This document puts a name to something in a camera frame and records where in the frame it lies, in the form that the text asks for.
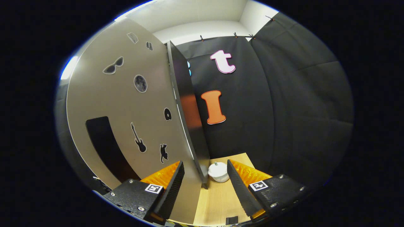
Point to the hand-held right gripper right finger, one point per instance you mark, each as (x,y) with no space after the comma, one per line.
(238,192)

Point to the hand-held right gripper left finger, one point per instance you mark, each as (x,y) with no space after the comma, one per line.
(173,192)

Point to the grey cabinet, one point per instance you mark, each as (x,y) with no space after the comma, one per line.
(186,104)

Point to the beige cabinet door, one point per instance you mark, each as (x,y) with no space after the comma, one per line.
(110,101)

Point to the narrow ceiling light panel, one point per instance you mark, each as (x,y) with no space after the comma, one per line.
(69,67)

